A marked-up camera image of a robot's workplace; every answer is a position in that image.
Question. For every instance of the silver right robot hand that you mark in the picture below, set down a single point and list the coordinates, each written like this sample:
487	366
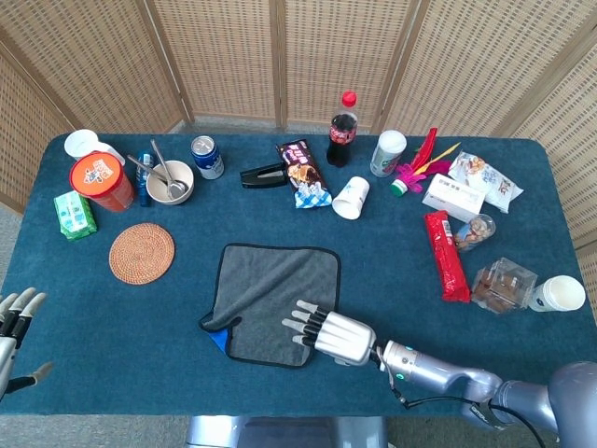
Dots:
345	338

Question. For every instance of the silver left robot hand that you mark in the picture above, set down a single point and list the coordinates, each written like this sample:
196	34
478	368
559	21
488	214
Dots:
5	359

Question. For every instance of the grey microfibre cloth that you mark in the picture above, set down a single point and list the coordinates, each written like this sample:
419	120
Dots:
270	280

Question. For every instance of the silver-blue right robot arm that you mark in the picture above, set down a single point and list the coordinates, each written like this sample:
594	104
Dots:
438	373

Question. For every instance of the blue table cloth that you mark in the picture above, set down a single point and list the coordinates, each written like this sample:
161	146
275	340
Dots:
93	336

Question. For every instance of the grey robot torso base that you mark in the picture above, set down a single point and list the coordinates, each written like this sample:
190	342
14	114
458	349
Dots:
280	434

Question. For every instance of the red biscuit pack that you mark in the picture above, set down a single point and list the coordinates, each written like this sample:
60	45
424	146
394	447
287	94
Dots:
445	256

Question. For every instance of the green tissue pack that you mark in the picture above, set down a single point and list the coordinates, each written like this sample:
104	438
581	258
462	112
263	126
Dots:
74	214

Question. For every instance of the clear plastic box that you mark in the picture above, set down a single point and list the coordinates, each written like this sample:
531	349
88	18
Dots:
503	284

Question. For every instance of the clear snack cup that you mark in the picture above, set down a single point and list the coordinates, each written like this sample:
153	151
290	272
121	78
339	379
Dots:
476	231

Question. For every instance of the brown snack bag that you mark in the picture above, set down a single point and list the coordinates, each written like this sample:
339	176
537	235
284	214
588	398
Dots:
303	172

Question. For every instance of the round woven rattan coaster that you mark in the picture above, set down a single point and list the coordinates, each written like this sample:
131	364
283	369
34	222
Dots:
142	254

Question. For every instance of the pink feather shuttlecock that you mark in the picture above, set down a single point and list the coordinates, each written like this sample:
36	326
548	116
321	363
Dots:
410	177

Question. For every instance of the white tissue box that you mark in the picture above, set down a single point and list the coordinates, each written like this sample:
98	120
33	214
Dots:
452	196

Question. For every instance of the black stapler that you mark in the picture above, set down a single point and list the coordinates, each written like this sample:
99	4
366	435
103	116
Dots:
261	179

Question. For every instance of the green and white porridge can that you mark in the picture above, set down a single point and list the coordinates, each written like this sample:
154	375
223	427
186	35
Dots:
384	158

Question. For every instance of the cola bottle red cap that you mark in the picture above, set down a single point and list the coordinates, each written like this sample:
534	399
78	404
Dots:
340	140

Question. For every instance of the orange instant noodle tub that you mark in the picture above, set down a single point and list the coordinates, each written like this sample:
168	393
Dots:
98	172

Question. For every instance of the white snack bag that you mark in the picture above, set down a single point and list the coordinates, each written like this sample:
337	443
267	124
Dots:
490	179

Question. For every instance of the white paper cup blue logo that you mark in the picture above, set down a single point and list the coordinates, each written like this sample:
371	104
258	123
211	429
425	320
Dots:
559	294

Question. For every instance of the small blue bottle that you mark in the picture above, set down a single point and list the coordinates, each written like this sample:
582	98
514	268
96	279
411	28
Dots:
142	186

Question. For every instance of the blue and white drink can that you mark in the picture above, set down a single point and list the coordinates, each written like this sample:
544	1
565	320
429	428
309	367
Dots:
210	163

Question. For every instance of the beige ribbed bowl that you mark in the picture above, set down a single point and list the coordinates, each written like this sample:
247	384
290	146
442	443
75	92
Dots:
163	197

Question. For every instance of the white plastic lidded cup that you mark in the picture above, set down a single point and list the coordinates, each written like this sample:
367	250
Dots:
81	142

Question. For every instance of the metal spoon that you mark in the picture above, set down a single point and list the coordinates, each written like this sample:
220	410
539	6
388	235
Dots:
144	166
161	161

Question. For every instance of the rattan folding screen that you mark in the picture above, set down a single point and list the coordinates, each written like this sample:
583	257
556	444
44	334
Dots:
233	56

